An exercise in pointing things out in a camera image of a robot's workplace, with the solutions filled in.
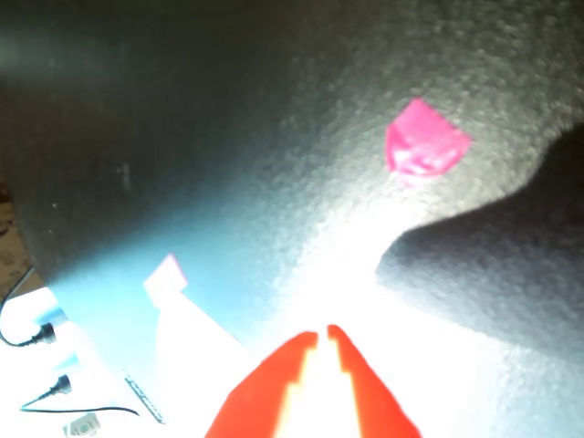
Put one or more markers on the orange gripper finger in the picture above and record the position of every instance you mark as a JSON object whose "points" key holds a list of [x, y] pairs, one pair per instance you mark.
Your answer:
{"points": [[255, 397], [374, 406]]}

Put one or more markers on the white numbered grid paper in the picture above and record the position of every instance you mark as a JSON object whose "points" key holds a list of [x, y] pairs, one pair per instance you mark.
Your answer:
{"points": [[196, 356]]}

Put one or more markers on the black white striped strip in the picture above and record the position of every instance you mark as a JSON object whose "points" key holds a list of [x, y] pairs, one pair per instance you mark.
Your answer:
{"points": [[145, 399]]}

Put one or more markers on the pink tape piece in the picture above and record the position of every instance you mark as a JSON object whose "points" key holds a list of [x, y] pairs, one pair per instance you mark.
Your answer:
{"points": [[165, 279], [424, 137]]}

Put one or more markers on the small white label card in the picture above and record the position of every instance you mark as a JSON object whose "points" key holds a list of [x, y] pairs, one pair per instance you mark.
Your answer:
{"points": [[82, 426]]}

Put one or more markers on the white power strip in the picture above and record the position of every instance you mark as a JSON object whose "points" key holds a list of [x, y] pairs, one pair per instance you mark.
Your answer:
{"points": [[27, 310]]}

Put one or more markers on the dark foam mat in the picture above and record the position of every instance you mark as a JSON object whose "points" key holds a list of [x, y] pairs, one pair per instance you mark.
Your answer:
{"points": [[182, 114]]}

